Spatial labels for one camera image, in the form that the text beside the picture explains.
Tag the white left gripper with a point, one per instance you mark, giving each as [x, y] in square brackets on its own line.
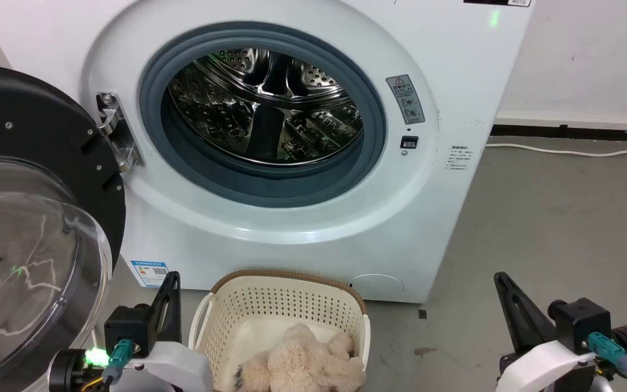
[180, 363]

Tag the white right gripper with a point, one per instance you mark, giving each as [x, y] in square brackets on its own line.
[545, 362]

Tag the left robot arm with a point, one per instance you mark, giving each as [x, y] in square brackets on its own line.
[68, 373]

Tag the white front-load washing machine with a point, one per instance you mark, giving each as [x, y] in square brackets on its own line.
[428, 218]

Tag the black washer door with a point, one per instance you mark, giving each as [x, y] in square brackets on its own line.
[19, 109]

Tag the blue energy label sticker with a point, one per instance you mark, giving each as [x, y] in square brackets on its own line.
[150, 273]

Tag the cream perforated laundry basket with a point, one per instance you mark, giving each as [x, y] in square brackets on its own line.
[281, 299]

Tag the beige plush toy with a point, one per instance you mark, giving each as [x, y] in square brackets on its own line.
[302, 365]

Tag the round white filter cover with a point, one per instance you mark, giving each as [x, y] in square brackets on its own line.
[376, 287]

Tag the small text sticker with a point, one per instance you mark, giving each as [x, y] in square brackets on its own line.
[458, 158]

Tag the chrome door hinge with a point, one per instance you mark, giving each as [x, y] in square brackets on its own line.
[119, 139]

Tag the black baseboard strip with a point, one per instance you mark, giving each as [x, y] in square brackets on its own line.
[575, 133]

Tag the grey rubber door gasket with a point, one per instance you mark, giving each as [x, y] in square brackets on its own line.
[153, 109]

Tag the black door latch socket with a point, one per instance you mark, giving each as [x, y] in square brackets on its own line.
[409, 142]

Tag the stainless steel drum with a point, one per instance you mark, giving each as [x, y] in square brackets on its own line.
[270, 103]

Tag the grey warning sticker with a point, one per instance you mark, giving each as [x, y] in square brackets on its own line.
[405, 99]

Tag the black display panel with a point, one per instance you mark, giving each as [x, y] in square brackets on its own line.
[496, 2]

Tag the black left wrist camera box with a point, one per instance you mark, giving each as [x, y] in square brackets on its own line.
[128, 326]

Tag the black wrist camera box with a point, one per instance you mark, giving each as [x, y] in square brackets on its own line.
[128, 326]
[580, 324]

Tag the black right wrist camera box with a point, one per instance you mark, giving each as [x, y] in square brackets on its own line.
[580, 324]

